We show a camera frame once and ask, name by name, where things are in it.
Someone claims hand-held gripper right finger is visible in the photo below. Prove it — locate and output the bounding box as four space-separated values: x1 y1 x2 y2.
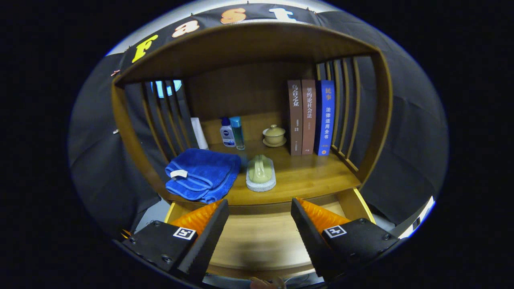
291 197 401 282

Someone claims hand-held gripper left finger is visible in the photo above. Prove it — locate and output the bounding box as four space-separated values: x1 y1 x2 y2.
122 199 230 285

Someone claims wooden drawer with black knob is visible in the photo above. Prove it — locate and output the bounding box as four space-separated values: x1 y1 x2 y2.
164 188 376 281

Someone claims green scrub brush white base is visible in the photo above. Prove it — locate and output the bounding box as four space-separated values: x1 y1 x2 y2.
246 155 277 192

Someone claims wooden countertop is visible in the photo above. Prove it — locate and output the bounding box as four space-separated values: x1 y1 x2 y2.
161 138 362 207

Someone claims wooden cabinet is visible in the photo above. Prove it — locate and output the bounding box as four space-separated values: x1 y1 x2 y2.
111 22 393 215

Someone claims folded blue towel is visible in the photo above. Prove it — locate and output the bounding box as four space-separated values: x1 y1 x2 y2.
165 148 242 204

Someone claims white slotted panel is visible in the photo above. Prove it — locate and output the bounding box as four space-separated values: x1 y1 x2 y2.
398 196 435 239

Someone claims white tube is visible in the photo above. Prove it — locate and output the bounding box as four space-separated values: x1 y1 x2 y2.
190 117 209 150

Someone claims white bottle with blue cap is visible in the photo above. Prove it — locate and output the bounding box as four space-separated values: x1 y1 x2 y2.
220 117 236 147

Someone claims beige lidded teacup with saucer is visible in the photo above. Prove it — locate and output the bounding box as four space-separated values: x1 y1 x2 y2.
263 124 287 148

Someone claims teal glass bottle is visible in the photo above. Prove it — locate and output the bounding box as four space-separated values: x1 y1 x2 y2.
230 116 245 151

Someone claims reddish brown book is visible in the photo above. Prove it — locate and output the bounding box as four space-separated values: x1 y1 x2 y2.
301 79 317 155

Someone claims blue book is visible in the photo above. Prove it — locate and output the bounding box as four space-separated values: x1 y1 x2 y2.
314 79 335 156

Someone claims dark brown book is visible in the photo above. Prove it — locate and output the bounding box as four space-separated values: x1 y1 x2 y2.
287 79 303 156

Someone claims black backdrop cloth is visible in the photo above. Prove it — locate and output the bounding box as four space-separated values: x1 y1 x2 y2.
67 3 449 237

